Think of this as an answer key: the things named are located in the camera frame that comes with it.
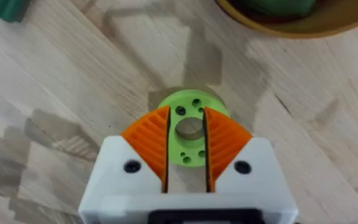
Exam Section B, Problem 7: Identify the green disc with holes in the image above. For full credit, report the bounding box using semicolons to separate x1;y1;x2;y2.
157;89;230;167

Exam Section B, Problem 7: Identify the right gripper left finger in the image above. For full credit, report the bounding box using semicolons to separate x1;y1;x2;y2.
78;105;172;220

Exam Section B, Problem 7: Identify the green toy vegetable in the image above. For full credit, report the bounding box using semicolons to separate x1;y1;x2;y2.
0;0;32;23

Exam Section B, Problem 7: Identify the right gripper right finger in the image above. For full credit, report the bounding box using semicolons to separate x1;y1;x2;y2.
202;106;298;218

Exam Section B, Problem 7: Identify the yellow tub with toys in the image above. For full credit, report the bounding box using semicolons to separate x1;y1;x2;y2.
213;0;358;39

